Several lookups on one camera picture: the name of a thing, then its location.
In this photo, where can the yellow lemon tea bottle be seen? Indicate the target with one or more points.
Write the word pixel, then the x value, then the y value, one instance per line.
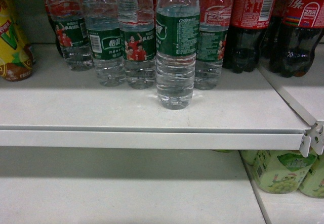
pixel 16 50

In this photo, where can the right cola bottle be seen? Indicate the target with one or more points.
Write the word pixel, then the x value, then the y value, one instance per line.
pixel 300 31

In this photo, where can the barcode label water bottle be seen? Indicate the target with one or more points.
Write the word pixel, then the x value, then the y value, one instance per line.
pixel 105 41

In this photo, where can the green grape drink bottle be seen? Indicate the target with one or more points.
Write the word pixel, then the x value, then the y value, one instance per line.
pixel 281 171
pixel 312 184

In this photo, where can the left green grape drink bottle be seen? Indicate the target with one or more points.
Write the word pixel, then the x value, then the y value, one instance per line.
pixel 281 171

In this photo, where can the far left water bottle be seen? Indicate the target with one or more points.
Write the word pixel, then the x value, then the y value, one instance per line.
pixel 71 32

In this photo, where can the left cola bottle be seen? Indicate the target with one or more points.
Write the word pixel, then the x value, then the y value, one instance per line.
pixel 248 25

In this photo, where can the white right adjoining shelf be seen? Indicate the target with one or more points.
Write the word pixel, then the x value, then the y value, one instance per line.
pixel 304 95

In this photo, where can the right green grape drink bottle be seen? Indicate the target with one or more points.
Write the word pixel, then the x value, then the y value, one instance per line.
pixel 312 184

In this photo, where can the white metal upper shelf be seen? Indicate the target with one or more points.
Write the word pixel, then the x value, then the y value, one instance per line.
pixel 57 107

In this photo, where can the athletes label water bottle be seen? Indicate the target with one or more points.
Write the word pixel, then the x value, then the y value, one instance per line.
pixel 136 23

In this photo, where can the cola bottle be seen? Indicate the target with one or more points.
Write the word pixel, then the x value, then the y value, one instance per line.
pixel 248 25
pixel 300 31

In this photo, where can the green label water bottle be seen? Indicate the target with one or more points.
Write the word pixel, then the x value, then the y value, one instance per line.
pixel 177 31

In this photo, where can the right water bottle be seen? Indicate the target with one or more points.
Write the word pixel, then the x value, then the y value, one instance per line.
pixel 214 23

